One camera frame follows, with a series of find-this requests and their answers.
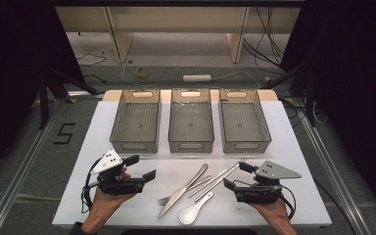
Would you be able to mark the steel table knife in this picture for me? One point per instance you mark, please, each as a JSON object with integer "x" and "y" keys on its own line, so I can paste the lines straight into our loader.
{"x": 182, "y": 191}

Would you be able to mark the aluminium floor rail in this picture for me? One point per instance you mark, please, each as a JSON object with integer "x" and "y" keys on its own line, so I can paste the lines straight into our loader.
{"x": 13, "y": 182}
{"x": 333, "y": 182}

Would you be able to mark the white ceramic spoon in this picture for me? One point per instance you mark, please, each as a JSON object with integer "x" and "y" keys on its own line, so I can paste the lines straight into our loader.
{"x": 188, "y": 215}

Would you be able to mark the beige wooden table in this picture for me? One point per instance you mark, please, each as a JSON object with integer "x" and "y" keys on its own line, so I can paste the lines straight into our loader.
{"x": 176, "y": 19}

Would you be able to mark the person's left hand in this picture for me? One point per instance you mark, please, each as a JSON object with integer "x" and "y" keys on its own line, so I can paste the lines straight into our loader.
{"x": 106, "y": 205}

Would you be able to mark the yellow tape roll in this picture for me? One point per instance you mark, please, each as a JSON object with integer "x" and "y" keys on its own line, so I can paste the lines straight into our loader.
{"x": 137, "y": 72}

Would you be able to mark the black metal stand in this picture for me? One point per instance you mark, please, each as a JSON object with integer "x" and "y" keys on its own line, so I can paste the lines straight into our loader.
{"x": 310, "y": 98}
{"x": 44, "y": 98}

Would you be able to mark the person's right hand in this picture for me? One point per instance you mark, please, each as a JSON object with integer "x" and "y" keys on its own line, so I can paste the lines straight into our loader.
{"x": 275, "y": 212}

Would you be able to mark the white power strip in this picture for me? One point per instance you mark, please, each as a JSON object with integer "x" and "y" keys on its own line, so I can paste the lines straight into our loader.
{"x": 196, "y": 78}

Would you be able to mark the black curtain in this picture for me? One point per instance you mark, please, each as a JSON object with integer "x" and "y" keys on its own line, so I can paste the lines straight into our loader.
{"x": 6, "y": 65}
{"x": 355, "y": 65}

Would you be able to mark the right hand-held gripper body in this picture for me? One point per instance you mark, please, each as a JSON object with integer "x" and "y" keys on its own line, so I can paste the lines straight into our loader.
{"x": 258, "y": 194}

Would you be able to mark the smoky clear plastic bin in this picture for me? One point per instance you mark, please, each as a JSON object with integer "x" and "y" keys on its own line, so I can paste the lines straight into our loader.
{"x": 241, "y": 124}
{"x": 135, "y": 124}
{"x": 191, "y": 124}

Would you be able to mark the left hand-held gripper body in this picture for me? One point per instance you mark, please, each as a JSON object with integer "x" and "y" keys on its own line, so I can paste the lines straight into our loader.
{"x": 111, "y": 163}

